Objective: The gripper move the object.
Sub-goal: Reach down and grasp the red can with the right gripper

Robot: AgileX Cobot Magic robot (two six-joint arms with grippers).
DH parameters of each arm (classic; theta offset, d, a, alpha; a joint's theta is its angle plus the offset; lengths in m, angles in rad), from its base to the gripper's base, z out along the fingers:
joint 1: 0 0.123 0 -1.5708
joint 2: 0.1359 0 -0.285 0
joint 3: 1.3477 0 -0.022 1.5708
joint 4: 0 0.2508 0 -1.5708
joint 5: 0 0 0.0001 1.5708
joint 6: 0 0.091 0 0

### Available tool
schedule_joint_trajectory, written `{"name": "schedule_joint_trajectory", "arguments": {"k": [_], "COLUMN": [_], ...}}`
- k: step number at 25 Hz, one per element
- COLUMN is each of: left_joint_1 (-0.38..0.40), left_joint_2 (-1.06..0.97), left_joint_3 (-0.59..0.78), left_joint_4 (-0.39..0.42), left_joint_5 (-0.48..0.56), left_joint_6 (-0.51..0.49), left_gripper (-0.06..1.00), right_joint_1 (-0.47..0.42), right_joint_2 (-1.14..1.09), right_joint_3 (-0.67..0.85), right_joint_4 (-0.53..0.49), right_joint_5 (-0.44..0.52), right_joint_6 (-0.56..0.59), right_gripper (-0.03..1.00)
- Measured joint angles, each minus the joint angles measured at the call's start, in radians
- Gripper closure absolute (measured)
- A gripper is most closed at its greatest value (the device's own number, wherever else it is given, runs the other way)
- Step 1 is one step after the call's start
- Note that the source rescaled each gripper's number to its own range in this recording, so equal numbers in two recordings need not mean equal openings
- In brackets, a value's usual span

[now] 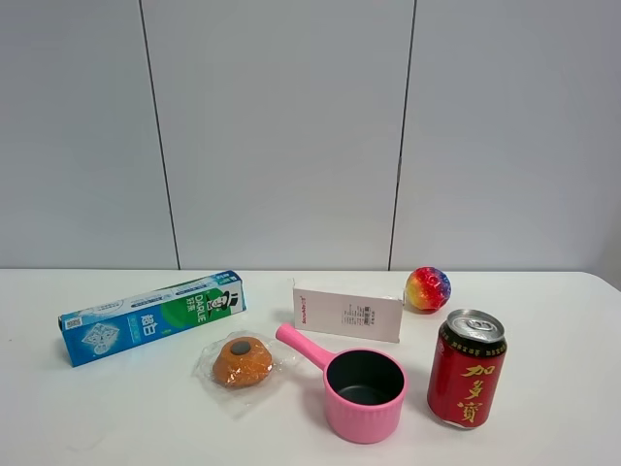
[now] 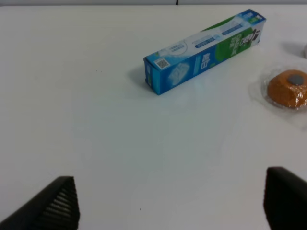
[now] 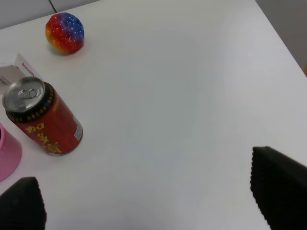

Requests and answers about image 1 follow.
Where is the red drink can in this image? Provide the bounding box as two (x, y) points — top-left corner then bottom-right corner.
(427, 309), (507, 429)

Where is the white cardboard box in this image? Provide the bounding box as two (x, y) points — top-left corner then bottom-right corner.
(292, 281), (404, 343)

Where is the rainbow coloured ball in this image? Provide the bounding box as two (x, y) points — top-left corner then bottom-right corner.
(405, 266), (451, 313)

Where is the orange bun in plastic wrap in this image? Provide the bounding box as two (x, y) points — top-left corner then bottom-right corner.
(192, 330), (302, 418)

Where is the blue green toothpaste box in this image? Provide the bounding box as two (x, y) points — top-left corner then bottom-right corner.
(58, 271), (246, 367)

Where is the pink saucepan with handle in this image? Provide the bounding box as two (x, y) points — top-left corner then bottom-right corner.
(276, 323), (408, 444)

